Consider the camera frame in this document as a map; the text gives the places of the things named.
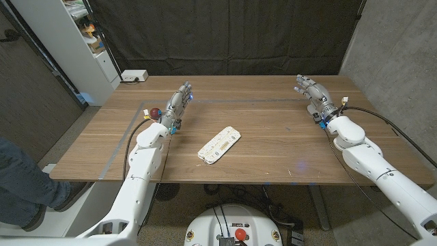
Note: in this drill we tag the black stand pole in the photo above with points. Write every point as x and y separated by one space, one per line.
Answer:
102 37

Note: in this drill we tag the black fabric curtain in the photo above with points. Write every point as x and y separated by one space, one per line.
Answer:
225 37

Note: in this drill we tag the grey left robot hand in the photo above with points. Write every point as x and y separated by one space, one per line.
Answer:
175 104

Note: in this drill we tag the person's leg in jeans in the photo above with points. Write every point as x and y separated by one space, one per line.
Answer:
24 184

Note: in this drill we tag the grey table leg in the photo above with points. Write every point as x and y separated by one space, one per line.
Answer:
319 208
150 194

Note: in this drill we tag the white shelf cabinet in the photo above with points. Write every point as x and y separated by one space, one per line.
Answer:
65 48

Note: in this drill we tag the red emergency stop button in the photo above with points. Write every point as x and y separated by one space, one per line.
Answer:
240 234

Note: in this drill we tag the white patterned pen bag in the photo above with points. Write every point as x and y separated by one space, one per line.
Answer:
220 145

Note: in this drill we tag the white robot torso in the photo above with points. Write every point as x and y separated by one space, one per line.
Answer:
205 229

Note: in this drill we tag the white floor platform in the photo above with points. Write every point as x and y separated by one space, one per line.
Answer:
75 222

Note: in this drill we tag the orange toy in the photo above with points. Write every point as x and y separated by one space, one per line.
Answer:
88 30

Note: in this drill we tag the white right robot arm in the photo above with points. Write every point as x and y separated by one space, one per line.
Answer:
385 171

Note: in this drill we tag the cardboard box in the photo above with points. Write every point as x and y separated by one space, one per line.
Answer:
96 45

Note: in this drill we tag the black round floor object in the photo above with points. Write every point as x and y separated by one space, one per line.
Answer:
166 191

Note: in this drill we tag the white power strip box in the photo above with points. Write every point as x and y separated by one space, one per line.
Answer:
134 75

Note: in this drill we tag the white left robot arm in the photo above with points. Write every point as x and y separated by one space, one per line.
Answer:
136 184

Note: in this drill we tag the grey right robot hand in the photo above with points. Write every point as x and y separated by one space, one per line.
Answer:
317 97

